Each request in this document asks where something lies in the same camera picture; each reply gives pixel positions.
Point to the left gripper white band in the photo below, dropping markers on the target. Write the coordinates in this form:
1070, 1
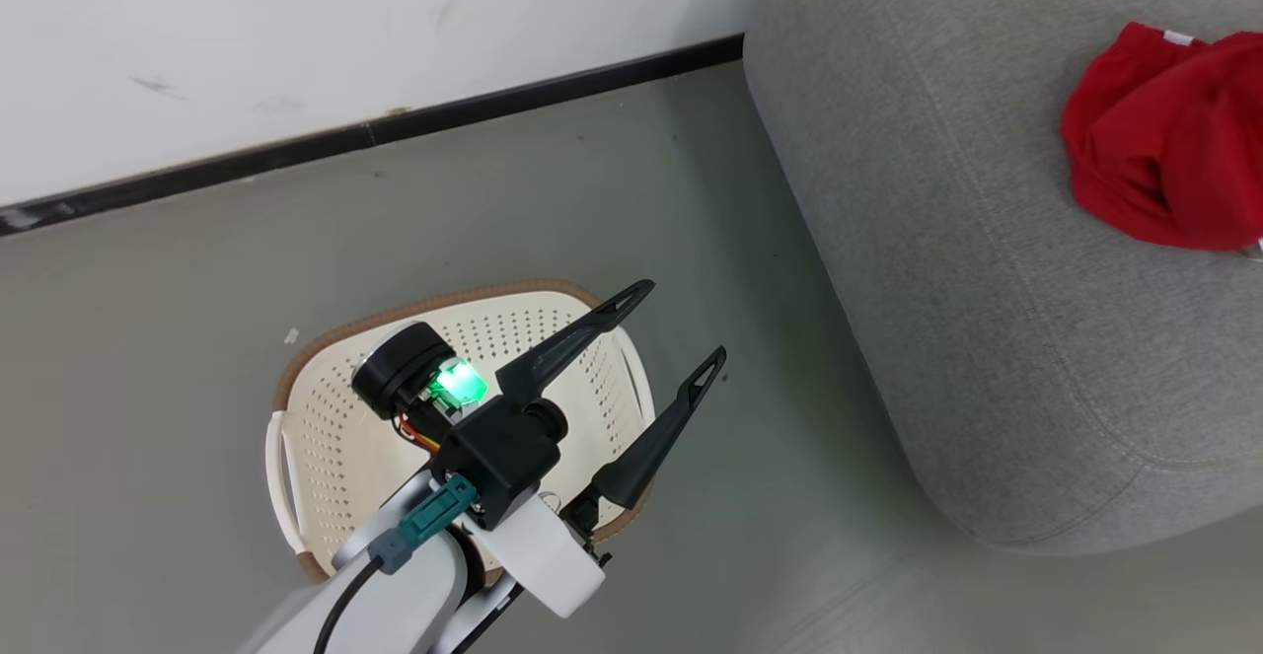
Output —
543, 560

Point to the red sports jersey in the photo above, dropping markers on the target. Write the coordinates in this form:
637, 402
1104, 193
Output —
1164, 141

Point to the cream perforated laundry basket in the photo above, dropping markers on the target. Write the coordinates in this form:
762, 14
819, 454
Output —
335, 437

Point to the grey fabric sofa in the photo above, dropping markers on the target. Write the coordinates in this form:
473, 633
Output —
987, 289

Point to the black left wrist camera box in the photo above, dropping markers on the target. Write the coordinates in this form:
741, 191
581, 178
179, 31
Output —
503, 457

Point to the black wall baseboard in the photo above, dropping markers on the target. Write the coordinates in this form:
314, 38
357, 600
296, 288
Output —
395, 126

